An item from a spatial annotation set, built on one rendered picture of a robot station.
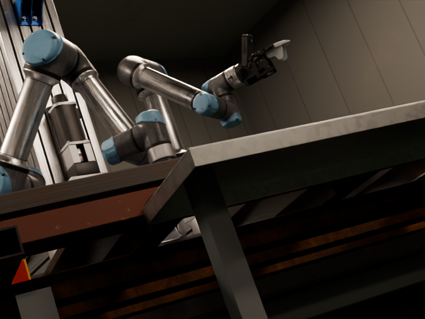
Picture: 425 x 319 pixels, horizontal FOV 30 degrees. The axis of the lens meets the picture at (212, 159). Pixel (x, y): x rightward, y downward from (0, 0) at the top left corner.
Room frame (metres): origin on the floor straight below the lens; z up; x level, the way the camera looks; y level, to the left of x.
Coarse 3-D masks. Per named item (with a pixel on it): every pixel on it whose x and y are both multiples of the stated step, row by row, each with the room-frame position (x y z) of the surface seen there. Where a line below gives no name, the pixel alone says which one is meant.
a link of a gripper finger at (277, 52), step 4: (284, 40) 2.51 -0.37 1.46; (288, 40) 2.51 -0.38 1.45; (276, 44) 2.51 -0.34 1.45; (280, 44) 2.51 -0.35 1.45; (284, 44) 2.52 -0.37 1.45; (276, 48) 2.52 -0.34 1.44; (280, 48) 2.51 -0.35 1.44; (268, 52) 2.53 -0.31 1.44; (272, 52) 2.53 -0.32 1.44; (276, 52) 2.52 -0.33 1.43; (280, 52) 2.52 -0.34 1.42; (268, 56) 2.54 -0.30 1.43; (272, 56) 2.53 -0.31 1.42; (276, 56) 2.53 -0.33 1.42; (280, 56) 2.52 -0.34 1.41
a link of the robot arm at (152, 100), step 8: (152, 64) 2.72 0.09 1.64; (160, 72) 2.75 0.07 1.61; (136, 88) 2.73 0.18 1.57; (144, 96) 2.74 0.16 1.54; (152, 96) 2.73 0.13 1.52; (160, 96) 2.74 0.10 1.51; (152, 104) 2.73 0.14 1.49; (160, 104) 2.73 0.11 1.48; (168, 104) 2.76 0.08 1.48; (160, 112) 2.73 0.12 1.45; (168, 112) 2.75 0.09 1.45; (168, 120) 2.74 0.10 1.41; (168, 128) 2.73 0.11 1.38; (176, 128) 2.76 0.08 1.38; (176, 136) 2.75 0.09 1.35; (176, 144) 2.74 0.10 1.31; (176, 152) 2.72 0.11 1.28; (184, 152) 2.73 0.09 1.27
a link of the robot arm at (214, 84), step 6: (222, 72) 2.62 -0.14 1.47; (216, 78) 2.61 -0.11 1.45; (222, 78) 2.60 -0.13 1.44; (204, 84) 2.64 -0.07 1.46; (210, 84) 2.63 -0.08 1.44; (216, 84) 2.62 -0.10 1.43; (222, 84) 2.61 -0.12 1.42; (228, 84) 2.61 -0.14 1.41; (204, 90) 2.64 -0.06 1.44; (210, 90) 2.63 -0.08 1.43; (216, 90) 2.62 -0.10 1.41; (222, 90) 2.62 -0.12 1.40; (228, 90) 2.63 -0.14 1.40
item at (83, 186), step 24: (144, 168) 1.39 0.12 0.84; (168, 168) 1.41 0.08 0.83; (408, 168) 2.12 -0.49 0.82; (24, 192) 1.29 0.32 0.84; (48, 192) 1.31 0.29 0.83; (72, 192) 1.33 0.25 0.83; (96, 192) 1.35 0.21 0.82; (120, 192) 1.40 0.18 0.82; (360, 192) 2.21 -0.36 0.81; (0, 216) 1.28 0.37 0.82; (240, 216) 1.96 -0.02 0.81; (264, 216) 2.06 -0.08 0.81; (96, 240) 1.67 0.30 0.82; (72, 264) 1.81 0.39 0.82
